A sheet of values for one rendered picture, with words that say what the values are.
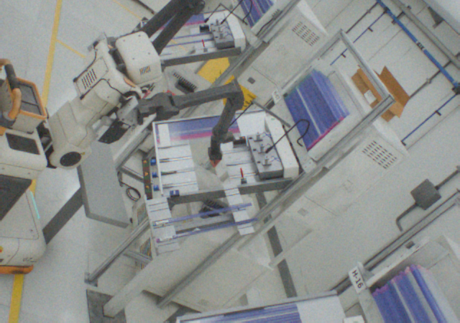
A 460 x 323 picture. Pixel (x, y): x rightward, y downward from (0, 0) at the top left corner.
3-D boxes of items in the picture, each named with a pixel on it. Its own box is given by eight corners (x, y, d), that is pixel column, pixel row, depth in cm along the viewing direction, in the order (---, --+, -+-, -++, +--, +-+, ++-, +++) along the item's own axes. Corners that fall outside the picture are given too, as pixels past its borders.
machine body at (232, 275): (130, 292, 342) (195, 231, 319) (126, 211, 396) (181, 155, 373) (209, 322, 375) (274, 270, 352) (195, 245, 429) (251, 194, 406)
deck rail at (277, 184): (162, 206, 303) (161, 198, 299) (162, 203, 304) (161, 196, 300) (292, 188, 310) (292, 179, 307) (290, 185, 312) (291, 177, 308)
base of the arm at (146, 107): (131, 93, 243) (140, 112, 237) (148, 89, 246) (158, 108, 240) (130, 107, 250) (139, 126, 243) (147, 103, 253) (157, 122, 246)
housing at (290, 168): (283, 188, 312) (284, 168, 303) (264, 134, 350) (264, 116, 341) (297, 185, 313) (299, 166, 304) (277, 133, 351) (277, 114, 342)
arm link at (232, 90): (242, 73, 263) (251, 90, 259) (236, 88, 274) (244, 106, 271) (151, 93, 247) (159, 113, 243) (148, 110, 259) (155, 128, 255)
